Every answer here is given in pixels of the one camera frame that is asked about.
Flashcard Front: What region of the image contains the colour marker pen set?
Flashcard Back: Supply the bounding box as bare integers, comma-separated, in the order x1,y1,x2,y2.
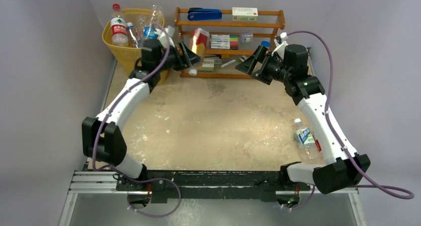
210,34,239,50

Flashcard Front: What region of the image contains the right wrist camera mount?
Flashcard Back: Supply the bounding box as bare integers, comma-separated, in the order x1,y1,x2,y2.
271,32,288,59

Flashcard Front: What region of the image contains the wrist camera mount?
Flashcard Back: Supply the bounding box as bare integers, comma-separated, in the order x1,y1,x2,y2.
271,32,288,59
158,25,175,49

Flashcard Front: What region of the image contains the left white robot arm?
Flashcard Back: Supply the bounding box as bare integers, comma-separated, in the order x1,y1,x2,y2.
82,39,203,191

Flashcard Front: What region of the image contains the blue white eraser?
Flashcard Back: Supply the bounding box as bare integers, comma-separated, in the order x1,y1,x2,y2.
261,41,271,49

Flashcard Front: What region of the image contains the red-cap bottle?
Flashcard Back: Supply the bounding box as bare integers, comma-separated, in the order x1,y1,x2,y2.
315,140,322,152

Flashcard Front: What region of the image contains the brown tea red bottle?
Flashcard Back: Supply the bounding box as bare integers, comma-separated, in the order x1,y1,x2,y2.
188,28,210,75

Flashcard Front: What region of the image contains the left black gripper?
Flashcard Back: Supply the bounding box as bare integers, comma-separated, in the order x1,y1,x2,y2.
155,41,202,74

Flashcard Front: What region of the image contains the wooden shelf rack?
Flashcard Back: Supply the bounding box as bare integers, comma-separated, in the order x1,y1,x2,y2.
174,7,285,79

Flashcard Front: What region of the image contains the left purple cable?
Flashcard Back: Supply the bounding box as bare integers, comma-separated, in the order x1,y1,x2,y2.
91,23,182,218

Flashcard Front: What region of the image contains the white green box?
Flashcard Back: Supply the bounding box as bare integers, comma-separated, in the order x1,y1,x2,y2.
232,7,259,21

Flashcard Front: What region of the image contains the small white-cap bottle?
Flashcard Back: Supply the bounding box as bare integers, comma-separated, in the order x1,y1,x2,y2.
293,118,322,164

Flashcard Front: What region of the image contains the clear small jar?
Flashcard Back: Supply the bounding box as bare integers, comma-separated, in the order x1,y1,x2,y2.
240,31,254,43

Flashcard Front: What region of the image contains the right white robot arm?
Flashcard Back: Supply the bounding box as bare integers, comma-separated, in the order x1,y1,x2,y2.
235,44,370,194

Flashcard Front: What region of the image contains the white staples box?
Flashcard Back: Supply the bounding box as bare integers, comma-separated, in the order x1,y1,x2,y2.
198,60,214,72

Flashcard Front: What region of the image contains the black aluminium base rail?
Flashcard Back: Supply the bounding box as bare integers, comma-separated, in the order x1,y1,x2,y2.
67,166,359,206

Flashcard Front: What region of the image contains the blue label clear bottle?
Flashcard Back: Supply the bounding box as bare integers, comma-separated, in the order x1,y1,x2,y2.
142,4,164,43

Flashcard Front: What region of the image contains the green white marker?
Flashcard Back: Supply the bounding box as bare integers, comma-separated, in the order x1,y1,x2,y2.
220,58,239,68

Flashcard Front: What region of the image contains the red white label bottle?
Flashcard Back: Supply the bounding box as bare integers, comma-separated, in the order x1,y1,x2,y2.
110,3,129,47

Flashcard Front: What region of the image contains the grey stapler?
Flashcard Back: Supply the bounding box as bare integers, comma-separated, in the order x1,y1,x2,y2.
204,55,222,65

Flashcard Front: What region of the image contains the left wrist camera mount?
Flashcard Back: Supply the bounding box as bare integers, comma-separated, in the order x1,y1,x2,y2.
158,25,175,49

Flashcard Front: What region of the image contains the yellow plastic bin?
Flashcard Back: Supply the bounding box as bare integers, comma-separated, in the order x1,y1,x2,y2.
102,8,151,75

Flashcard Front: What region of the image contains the blue stapler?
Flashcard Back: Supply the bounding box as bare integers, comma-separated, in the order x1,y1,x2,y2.
187,7,222,21

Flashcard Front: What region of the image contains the purple label clear bottle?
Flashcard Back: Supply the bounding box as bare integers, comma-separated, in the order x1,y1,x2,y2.
126,22,141,48

